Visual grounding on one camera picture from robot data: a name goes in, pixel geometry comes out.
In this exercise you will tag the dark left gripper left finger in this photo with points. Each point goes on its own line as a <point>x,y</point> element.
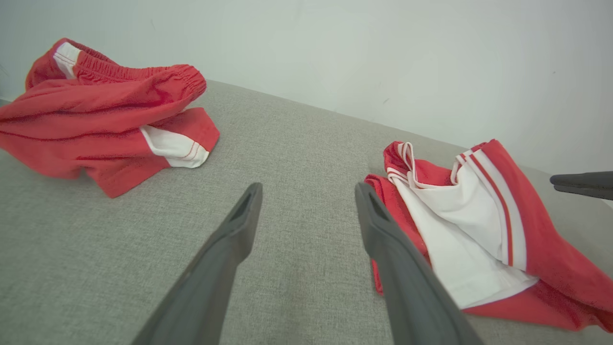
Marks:
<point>210,287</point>

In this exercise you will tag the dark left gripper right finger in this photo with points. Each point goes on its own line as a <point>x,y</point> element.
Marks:
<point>412,297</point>

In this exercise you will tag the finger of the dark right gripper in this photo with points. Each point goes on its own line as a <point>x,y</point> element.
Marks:
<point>594,191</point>
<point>584,179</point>

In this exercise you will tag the red basketball jersey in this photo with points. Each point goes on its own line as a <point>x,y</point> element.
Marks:
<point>550,249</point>

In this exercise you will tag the red shorts with white panels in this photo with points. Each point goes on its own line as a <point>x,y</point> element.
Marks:
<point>86,120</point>

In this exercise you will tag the grey fabric sofa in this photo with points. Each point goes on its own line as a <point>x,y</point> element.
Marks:
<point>297,158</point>

